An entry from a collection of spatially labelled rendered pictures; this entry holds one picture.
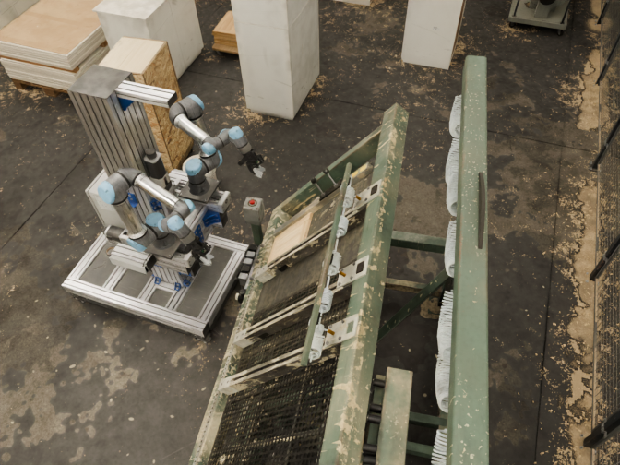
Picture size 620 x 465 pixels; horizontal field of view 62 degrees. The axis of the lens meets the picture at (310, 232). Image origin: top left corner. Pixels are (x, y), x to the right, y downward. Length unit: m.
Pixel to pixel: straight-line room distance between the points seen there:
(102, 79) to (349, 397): 2.10
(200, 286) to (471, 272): 2.76
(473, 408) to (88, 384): 3.24
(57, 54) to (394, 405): 5.30
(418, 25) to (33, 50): 4.23
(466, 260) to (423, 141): 3.83
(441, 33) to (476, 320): 5.03
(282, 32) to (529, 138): 2.74
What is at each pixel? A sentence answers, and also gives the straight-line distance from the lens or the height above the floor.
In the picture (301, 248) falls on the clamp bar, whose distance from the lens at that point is 2.90.
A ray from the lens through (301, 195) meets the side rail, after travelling 3.49.
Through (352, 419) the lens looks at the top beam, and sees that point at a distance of 1.90.
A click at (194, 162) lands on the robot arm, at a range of 3.56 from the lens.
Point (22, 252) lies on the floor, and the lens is 5.28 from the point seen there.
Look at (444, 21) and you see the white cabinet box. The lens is 6.37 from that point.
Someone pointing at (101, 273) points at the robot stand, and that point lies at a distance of 4.53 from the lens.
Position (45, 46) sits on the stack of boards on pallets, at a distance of 6.53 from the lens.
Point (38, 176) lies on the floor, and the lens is 5.91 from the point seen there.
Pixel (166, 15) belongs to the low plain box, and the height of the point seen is 0.78.
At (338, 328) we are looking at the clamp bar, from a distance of 2.11.
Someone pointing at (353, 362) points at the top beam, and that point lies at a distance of 1.95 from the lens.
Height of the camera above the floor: 3.65
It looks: 51 degrees down
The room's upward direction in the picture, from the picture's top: 2 degrees counter-clockwise
